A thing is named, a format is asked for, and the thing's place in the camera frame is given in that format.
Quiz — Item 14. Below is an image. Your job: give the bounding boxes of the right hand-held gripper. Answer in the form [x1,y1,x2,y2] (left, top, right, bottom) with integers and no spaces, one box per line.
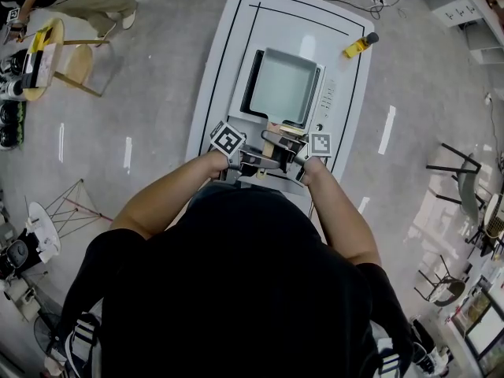
[261,130,332,183]

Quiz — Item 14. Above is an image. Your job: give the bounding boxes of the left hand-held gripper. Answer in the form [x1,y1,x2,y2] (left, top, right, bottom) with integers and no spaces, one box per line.
[209,120,283,183]

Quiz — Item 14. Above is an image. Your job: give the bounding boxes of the light green rectangular frying pan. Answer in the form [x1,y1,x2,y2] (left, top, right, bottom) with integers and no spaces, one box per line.
[247,46,319,181]

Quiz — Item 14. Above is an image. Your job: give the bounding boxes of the white portable gas stove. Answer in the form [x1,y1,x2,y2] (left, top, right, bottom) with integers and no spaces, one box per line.
[226,47,340,141]

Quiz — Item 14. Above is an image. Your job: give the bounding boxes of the person's left forearm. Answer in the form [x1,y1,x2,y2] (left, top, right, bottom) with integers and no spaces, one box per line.
[109,150,232,240]

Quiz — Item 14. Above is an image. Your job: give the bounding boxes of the person's right forearm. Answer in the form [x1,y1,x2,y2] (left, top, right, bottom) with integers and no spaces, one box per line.
[302,157,382,267]

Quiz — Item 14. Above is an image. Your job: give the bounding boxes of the yellow oil bottle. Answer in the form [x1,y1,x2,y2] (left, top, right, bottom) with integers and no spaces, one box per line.
[341,31,380,61]

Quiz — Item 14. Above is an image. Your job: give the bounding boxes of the white table with black lines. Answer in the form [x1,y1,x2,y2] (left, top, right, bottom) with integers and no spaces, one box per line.
[184,0,376,217]

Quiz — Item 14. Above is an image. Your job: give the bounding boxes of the person's black shirt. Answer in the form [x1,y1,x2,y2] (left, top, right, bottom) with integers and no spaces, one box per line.
[58,187,414,378]

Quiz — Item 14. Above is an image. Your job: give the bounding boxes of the grey chair black legs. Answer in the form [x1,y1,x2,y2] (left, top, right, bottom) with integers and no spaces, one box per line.
[425,143,487,216]

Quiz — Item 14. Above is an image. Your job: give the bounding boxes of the wooden stool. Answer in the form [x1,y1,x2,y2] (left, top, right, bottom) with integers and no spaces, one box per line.
[53,39,111,98]

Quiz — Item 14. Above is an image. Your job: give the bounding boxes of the white mesh chair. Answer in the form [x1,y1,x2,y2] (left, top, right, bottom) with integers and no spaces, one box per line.
[468,193,504,258]

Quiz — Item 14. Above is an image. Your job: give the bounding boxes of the white drawer cabinet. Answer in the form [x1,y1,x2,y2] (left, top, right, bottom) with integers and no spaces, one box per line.
[428,0,493,29]

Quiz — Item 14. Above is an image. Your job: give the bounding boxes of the small white round table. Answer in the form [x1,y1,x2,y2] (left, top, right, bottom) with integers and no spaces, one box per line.
[26,201,63,265]

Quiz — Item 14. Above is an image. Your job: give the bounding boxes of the white open shelf unit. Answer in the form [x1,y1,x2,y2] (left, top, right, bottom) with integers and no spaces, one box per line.
[464,13,504,66]

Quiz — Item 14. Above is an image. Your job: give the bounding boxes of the round wooden table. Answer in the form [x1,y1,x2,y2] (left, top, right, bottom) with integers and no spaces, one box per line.
[21,17,65,102]

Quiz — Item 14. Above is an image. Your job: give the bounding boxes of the patterned board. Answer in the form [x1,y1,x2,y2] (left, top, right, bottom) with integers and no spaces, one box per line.
[37,43,60,86]

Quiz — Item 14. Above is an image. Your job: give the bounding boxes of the black box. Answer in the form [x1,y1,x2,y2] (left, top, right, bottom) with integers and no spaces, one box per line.
[21,51,44,88]

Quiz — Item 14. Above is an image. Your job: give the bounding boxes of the yellow box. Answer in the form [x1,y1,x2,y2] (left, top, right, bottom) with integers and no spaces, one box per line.
[31,29,54,53]

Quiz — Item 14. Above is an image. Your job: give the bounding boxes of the black floor cable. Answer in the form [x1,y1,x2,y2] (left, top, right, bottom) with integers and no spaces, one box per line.
[322,0,406,21]

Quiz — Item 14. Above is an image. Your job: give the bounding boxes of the black frame chair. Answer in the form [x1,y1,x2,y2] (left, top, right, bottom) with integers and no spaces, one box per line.
[413,254,473,306]

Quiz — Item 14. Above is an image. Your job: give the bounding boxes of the white backpack strap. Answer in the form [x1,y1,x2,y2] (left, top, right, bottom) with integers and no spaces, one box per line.
[65,313,103,378]
[373,328,402,378]

